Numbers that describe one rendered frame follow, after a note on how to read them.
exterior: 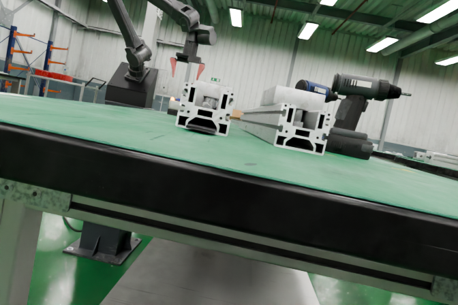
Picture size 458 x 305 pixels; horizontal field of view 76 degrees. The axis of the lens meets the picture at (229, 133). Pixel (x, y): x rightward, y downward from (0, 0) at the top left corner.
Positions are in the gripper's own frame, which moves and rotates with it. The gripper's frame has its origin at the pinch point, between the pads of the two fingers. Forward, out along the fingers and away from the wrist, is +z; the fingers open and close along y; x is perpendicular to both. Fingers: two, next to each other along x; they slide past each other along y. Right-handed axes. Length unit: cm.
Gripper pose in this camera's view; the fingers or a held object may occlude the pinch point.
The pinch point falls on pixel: (185, 77)
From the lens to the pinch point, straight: 124.2
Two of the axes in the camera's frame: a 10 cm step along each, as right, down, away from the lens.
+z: -2.0, 9.8, 0.5
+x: -0.5, -0.6, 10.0
